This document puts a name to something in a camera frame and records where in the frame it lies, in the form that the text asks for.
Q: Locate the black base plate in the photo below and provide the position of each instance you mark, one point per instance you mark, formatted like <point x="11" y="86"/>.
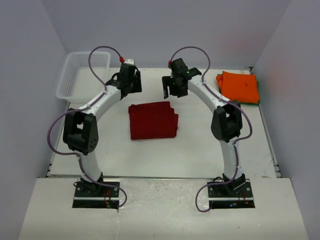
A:
<point x="88" y="195"/>
<point x="223" y="197"/>

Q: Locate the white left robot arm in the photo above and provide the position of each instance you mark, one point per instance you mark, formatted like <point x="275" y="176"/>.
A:
<point x="81" y="133"/>

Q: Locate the white plastic basket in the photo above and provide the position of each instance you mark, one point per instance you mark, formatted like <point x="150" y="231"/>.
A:
<point x="77" y="84"/>

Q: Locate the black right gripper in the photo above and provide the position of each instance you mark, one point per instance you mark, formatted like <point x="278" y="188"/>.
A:
<point x="167" y="82"/>

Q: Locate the folded orange t shirt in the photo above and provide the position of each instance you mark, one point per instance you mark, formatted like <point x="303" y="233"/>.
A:
<point x="238" y="86"/>

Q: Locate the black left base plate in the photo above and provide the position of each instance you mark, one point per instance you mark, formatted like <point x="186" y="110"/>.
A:
<point x="88" y="195"/>

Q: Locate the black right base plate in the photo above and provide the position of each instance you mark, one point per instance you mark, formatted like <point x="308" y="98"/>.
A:
<point x="223" y="197"/>

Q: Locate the dark red t shirt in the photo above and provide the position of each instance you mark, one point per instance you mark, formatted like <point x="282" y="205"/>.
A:
<point x="154" y="120"/>

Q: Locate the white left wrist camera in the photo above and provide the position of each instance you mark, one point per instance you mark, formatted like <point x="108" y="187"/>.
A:
<point x="129" y="61"/>

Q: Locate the folded green t shirt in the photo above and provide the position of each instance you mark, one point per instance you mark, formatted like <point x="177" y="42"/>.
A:
<point x="257" y="102"/>

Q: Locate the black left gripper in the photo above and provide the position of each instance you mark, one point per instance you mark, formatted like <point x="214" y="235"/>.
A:
<point x="137" y="87"/>

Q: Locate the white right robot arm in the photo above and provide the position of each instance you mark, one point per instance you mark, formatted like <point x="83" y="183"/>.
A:
<point x="226" y="121"/>

